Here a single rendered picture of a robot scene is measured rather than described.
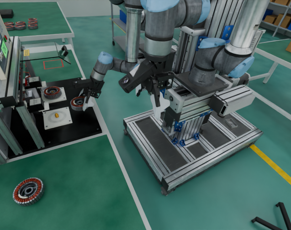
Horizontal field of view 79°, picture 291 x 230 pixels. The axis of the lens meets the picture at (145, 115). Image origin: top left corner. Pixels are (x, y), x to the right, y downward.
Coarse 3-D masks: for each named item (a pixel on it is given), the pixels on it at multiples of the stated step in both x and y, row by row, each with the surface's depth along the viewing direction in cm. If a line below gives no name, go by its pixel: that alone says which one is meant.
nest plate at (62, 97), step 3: (63, 90) 128; (42, 93) 124; (63, 93) 126; (42, 96) 122; (60, 96) 123; (63, 96) 123; (42, 99) 119; (45, 99) 119; (48, 99) 120; (51, 99) 120; (54, 99) 120; (57, 99) 120; (60, 99) 120; (63, 99) 121; (66, 99) 122; (45, 102) 117; (48, 102) 118; (51, 102) 119
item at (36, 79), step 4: (28, 80) 111; (32, 80) 111; (36, 80) 111; (40, 80) 114; (28, 84) 111; (32, 84) 110; (36, 84) 111; (40, 84) 112; (44, 84) 115; (28, 88) 110
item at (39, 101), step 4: (32, 100) 97; (36, 100) 97; (40, 100) 97; (28, 104) 98; (32, 104) 94; (36, 104) 95; (40, 104) 95; (44, 104) 101; (48, 104) 102; (28, 108) 95; (32, 108) 95; (36, 108) 96; (40, 108) 96; (44, 108) 98; (48, 108) 99; (12, 112) 92; (16, 112) 92
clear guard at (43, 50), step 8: (24, 48) 111; (32, 48) 111; (40, 48) 112; (48, 48) 113; (56, 48) 114; (24, 56) 103; (32, 56) 104; (40, 56) 104; (48, 56) 105; (56, 56) 106; (64, 56) 114
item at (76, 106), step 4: (80, 96) 112; (84, 96) 113; (72, 100) 109; (76, 100) 111; (80, 100) 112; (72, 104) 106; (76, 104) 110; (80, 104) 109; (72, 108) 107; (76, 108) 105; (80, 108) 106
